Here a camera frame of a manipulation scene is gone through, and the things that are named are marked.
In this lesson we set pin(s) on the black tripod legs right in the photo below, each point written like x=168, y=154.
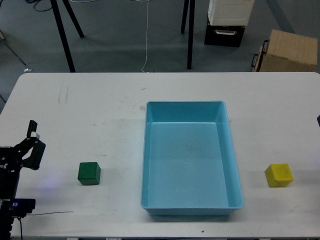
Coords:
x=188, y=11

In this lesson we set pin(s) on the light blue plastic tray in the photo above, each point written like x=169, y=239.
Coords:
x=189, y=163

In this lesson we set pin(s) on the black drawer box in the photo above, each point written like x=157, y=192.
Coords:
x=225, y=36

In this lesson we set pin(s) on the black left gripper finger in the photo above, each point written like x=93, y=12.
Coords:
x=34, y=160
x=32, y=139

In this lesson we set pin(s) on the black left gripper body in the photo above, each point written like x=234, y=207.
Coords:
x=10, y=166

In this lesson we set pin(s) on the yellow wooden cube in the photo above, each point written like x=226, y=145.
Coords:
x=278, y=175

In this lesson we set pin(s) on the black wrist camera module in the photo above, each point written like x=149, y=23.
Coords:
x=19, y=207

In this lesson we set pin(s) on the white plastic appliance box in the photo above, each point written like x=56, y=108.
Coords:
x=230, y=12

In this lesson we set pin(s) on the green wooden cube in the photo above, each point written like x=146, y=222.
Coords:
x=89, y=173

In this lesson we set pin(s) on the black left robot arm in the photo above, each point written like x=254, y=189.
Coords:
x=26, y=154

